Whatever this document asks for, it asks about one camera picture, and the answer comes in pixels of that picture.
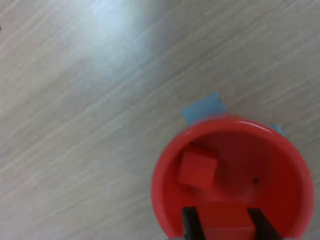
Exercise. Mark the red cube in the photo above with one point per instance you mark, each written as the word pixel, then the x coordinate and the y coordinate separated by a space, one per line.
pixel 196 168
pixel 225 216

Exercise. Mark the blue tape strip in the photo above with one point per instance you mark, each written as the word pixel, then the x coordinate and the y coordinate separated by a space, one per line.
pixel 203 107
pixel 278 130

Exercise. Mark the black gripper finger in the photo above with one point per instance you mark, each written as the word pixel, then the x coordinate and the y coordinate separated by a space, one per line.
pixel 265 226
pixel 192 223

